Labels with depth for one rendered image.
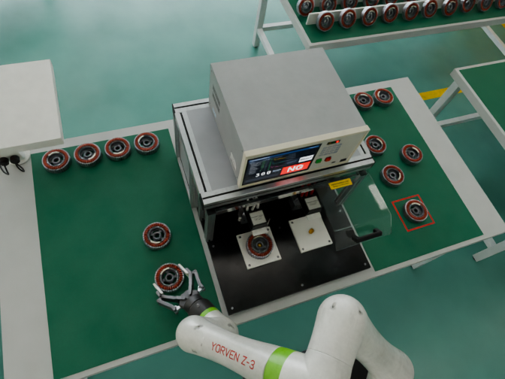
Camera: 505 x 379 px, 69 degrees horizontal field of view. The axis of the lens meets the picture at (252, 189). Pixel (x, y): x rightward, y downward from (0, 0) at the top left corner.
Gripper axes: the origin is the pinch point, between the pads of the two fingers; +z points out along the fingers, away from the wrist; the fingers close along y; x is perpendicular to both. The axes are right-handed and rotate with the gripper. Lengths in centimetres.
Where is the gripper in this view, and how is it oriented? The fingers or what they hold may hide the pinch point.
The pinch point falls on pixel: (169, 277)
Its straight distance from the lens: 152.2
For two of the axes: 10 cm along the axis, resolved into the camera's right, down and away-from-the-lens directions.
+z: -6.5, -3.8, 6.6
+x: -2.2, -7.5, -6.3
